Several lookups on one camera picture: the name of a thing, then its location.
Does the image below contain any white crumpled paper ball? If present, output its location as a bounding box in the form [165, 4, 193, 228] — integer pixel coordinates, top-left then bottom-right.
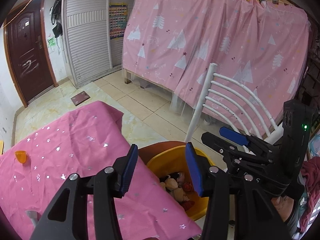
[174, 187, 190, 203]

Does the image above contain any pink tree-print bed curtain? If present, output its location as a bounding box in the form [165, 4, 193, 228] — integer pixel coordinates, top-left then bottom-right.
[121, 0, 310, 135]

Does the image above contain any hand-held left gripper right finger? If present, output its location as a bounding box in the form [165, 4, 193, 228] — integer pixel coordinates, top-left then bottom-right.
[185, 142, 293, 240]

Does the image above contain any white cloth item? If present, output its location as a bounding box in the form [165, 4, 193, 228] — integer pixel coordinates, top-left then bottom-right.
[165, 177, 178, 190]

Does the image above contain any dark brown door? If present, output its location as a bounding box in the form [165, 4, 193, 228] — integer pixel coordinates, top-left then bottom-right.
[3, 4, 58, 108]

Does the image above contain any green wall sticker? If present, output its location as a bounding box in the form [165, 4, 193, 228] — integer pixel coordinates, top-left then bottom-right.
[47, 37, 60, 54]

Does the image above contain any yellow plastic bin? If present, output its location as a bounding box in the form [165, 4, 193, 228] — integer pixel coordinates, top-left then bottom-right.
[146, 147, 217, 222]

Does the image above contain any small white object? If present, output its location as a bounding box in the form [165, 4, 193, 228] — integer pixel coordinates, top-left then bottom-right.
[25, 209, 38, 228]

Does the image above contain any white metal chair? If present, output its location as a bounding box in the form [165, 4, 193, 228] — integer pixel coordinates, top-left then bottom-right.
[184, 63, 285, 153]

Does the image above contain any light blue printed picture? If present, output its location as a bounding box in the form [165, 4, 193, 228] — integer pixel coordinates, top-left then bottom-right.
[309, 132, 320, 158]

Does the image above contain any pink star-print tablecloth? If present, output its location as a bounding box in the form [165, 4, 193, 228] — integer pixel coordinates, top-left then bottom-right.
[0, 101, 203, 240]

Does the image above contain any colourful chart wall poster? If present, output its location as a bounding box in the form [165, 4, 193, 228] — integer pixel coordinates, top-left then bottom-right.
[109, 2, 128, 40]

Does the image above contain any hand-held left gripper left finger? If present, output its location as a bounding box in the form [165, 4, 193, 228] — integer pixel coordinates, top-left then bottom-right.
[29, 144, 139, 240]

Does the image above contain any black fluffy cloth scrap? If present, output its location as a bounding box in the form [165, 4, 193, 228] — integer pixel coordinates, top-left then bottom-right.
[160, 172, 182, 182]

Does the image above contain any brown bathroom scale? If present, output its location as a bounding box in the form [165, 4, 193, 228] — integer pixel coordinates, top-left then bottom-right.
[71, 92, 90, 105]

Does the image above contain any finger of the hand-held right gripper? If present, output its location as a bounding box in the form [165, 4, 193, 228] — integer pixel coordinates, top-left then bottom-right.
[219, 126, 274, 157]
[201, 132, 260, 173]

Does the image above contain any black shoulder bag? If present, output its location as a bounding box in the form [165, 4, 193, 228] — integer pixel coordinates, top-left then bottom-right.
[50, 0, 63, 25]

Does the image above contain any small black pouch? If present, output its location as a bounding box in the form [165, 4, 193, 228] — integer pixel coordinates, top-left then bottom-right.
[52, 22, 63, 38]

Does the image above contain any dark cluttered shelf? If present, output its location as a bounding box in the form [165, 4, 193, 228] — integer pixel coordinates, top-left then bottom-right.
[300, 42, 320, 108]

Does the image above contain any dark pink crumpled cloth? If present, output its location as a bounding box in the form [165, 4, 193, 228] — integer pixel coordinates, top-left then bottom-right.
[299, 156, 320, 233]

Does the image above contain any person's right hand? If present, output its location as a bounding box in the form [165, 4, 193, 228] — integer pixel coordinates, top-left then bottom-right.
[271, 195, 298, 222]

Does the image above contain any white shutter wardrobe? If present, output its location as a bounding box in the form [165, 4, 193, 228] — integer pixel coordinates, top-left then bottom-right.
[61, 0, 129, 88]

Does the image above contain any small orange cup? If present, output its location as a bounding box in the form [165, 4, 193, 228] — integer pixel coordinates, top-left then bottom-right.
[14, 150, 28, 164]

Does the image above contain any wooden bed frame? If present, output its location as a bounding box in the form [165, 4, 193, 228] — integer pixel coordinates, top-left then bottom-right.
[124, 70, 175, 98]

